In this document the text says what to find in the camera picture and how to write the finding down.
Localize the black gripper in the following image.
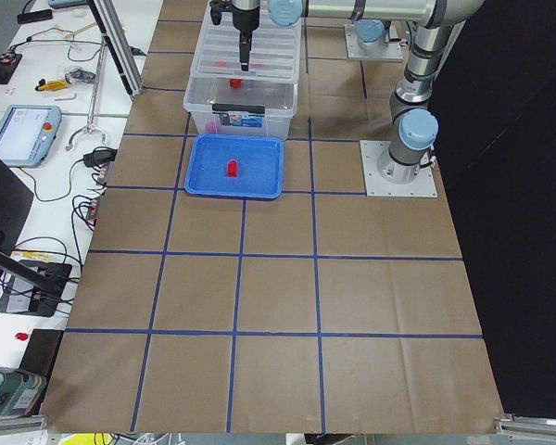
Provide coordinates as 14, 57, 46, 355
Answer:
232, 0, 260, 71

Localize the clear plastic box lid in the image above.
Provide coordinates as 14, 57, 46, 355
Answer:
191, 1, 301, 83

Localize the clear plastic storage box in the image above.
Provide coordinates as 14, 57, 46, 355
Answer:
183, 77, 298, 140

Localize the black box latch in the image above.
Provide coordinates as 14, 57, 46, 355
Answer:
212, 103, 265, 116

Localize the black adapter box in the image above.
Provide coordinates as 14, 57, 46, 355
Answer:
82, 147, 118, 168

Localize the blue plastic tray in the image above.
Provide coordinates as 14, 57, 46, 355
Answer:
184, 134, 284, 199

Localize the metal stand with hook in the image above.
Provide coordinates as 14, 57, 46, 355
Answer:
65, 37, 107, 151

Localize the yellow tool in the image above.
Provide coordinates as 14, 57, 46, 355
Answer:
35, 78, 70, 92

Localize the blue teach pendant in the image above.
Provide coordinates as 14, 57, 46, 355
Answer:
0, 105, 62, 168

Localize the green device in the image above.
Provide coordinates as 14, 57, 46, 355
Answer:
0, 367, 47, 419

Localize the aluminium profile bottom left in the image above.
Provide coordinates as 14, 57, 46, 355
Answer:
0, 415, 48, 435

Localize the aluminium profile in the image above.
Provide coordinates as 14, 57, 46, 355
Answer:
0, 415, 48, 435
494, 414, 556, 442

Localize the aluminium profile bottom right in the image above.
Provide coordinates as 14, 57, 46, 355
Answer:
494, 414, 556, 442

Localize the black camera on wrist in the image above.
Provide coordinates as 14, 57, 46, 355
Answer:
209, 0, 226, 26

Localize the aluminium frame post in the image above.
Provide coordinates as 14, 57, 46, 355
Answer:
87, 0, 143, 97

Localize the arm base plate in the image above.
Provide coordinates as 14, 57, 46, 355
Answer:
360, 140, 438, 198
344, 24, 404, 63

